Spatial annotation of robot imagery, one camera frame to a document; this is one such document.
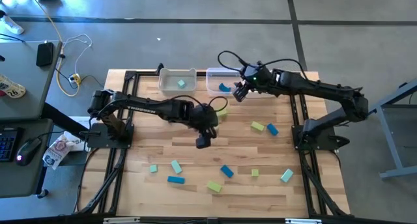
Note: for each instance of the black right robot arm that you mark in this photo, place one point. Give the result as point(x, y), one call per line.
point(325, 90)

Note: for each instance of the black desk leg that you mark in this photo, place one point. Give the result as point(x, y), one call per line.
point(62, 118)

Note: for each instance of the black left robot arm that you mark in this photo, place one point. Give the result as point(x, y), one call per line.
point(146, 108)

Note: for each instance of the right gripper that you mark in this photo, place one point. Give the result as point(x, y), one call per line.
point(257, 77)

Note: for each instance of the black computer mouse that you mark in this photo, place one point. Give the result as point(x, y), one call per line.
point(27, 151)

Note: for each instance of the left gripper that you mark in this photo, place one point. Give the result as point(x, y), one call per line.
point(205, 120)

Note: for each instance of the green cube block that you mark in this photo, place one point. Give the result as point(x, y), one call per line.
point(255, 172)

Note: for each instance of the light teal rectangular block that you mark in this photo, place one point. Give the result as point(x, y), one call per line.
point(176, 167)
point(287, 175)

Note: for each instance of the dark blue rectangular block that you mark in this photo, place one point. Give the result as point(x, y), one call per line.
point(272, 129)
point(176, 179)
point(226, 171)

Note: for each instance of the white red snack bag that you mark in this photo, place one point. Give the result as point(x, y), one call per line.
point(58, 150)

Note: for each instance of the black aluminium table frame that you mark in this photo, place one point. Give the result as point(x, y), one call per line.
point(129, 75)

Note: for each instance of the black caster wheel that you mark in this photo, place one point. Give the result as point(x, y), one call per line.
point(42, 193)

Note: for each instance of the grey office desk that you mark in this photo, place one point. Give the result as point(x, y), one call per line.
point(19, 178)
point(23, 71)

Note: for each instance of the person's white shoe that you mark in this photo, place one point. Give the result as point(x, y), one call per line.
point(12, 24)

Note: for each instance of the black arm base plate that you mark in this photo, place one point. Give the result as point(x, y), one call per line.
point(94, 137)
point(298, 142)

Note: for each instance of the black power adapter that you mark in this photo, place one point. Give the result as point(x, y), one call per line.
point(44, 54)

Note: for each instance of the black keyboard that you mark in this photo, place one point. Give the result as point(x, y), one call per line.
point(6, 144)

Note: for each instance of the dark blue arch block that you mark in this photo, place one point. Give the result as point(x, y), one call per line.
point(224, 87)

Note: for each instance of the light teal cube block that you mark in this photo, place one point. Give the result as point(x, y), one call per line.
point(181, 84)
point(153, 168)

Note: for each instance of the white printed box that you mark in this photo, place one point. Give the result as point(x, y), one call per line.
point(77, 142)

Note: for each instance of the silver aluminium bracket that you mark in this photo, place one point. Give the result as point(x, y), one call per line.
point(121, 220)
point(303, 221)

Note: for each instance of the clear plastic bin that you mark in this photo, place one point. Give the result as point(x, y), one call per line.
point(213, 79)

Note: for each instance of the green rectangular block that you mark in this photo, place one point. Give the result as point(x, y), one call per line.
point(223, 113)
point(214, 186)
point(257, 126)

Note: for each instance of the grey metal table frame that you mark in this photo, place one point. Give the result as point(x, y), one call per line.
point(400, 170)

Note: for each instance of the yellow white power adapter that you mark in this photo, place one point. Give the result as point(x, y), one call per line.
point(75, 78)

